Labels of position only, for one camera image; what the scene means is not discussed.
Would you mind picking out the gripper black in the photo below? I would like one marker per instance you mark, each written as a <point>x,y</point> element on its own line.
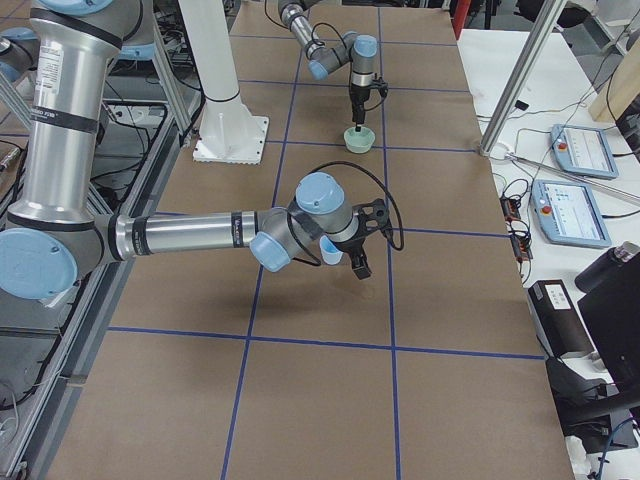
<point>351,246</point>
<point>358,96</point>

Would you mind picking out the light blue plastic cup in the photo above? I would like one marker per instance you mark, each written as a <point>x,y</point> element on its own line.
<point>330,253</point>

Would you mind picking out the green bowl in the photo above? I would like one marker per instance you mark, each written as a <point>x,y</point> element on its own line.
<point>359,139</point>

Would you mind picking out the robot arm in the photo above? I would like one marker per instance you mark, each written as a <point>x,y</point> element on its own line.
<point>52,240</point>
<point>358,51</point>

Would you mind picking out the black water bottle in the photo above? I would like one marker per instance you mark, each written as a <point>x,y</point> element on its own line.
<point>607,263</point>

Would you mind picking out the black box device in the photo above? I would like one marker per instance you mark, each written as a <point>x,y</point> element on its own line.
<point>558,323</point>

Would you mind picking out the near teach pendant tablet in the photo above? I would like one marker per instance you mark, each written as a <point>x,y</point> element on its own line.
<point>568,214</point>

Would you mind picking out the teach pendant tablet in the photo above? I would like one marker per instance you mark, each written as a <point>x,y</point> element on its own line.
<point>583,151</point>
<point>568,214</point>

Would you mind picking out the far teach pendant tablet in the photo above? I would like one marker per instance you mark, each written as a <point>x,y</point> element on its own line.
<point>583,151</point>

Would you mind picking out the black monitor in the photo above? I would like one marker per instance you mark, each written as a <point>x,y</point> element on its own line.
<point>611,314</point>

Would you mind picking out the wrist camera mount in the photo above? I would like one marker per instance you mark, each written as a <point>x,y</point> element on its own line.
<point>372,217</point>
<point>381,86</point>

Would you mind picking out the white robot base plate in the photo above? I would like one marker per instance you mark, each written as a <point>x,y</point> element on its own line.
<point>234,142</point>

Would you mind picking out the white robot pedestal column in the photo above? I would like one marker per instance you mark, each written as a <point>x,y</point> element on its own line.
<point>208,35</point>

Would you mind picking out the aluminium frame post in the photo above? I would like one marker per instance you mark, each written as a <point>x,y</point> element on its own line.
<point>535,42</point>

